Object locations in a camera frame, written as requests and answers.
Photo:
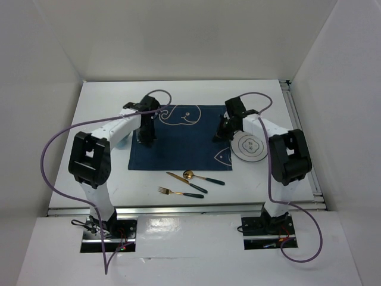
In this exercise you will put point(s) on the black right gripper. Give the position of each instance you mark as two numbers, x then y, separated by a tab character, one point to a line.
221	136

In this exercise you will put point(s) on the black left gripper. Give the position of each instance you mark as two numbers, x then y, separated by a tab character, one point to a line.
149	138

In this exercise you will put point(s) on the white plate with dark rim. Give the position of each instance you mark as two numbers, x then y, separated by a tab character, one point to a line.
248	147

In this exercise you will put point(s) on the blue placemat with whale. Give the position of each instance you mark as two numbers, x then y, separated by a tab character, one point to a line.
184	141

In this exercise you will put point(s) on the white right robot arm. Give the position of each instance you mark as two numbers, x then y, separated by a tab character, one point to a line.
288	156

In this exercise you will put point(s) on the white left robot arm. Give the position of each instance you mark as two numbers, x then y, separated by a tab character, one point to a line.
90	158

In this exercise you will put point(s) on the light blue mug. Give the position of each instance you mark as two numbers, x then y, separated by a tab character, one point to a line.
124	143

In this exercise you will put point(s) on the gold knife green handle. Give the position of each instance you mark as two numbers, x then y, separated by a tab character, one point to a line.
188	183

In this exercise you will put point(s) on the gold spoon green handle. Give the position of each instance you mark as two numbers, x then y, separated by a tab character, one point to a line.
188	174

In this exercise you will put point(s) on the gold fork green handle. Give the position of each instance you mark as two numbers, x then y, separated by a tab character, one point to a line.
167	191

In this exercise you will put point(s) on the aluminium right side rail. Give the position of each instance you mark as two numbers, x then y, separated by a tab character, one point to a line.
318	203

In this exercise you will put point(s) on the aluminium rail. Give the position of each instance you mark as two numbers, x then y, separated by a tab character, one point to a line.
136	211
318	203

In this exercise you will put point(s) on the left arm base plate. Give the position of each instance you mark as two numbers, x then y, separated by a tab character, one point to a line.
124	236

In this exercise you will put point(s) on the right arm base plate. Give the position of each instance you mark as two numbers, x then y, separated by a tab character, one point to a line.
256	237

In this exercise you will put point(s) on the aluminium front rail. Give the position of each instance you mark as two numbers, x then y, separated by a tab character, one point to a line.
136	211

